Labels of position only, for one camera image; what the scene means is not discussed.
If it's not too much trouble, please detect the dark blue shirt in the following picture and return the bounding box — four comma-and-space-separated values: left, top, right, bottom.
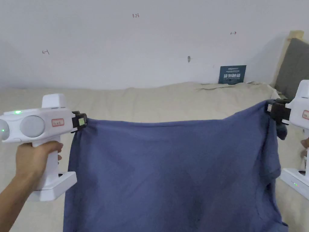
63, 98, 289, 232

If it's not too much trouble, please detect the person's left hand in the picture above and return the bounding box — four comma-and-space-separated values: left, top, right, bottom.
15, 141, 64, 192

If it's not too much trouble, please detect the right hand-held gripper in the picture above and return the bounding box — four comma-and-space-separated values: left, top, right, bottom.
266, 79, 309, 200

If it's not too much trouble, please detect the grey padded headboard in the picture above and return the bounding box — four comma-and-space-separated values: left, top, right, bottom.
270, 30, 309, 100

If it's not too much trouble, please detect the person's left forearm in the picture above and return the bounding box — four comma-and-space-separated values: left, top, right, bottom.
0, 169, 37, 232

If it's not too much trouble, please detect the dark blue sign card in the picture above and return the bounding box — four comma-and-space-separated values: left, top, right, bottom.
218, 65, 247, 85

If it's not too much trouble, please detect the person's right hand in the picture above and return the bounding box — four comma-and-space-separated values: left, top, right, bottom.
300, 137, 309, 168

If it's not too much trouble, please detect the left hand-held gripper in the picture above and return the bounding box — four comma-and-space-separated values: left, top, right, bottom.
0, 94, 88, 202

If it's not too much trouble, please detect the bed with beige sheet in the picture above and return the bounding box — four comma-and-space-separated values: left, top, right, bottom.
0, 82, 309, 232

